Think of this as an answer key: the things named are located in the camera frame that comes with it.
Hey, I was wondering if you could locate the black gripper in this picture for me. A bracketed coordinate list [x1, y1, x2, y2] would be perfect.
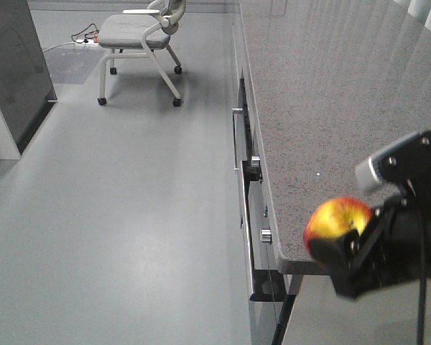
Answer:
[307, 195, 431, 298]

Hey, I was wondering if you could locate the red yellow apple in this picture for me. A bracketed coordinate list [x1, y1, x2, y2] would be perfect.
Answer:
[303, 196, 373, 253]

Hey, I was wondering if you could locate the black built-in oven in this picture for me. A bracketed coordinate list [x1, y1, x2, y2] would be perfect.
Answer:
[238, 160, 286, 303]

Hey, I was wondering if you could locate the black built-in drawer appliance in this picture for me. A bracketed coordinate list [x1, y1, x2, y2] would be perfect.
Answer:
[232, 78, 254, 170]

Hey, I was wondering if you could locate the grey curtain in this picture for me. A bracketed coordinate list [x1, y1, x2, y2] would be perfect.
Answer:
[395, 0, 431, 31]

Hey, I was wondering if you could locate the grey white office chair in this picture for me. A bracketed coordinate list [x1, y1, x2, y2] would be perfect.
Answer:
[98, 1, 186, 107]

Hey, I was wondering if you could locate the grey kitchen island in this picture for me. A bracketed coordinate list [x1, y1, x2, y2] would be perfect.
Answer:
[0, 1, 57, 160]

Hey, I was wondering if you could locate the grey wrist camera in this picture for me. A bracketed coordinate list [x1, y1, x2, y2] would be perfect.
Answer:
[355, 130, 431, 193]

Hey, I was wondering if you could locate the white power strip with cables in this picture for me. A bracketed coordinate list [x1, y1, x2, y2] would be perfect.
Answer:
[42, 23, 100, 52]

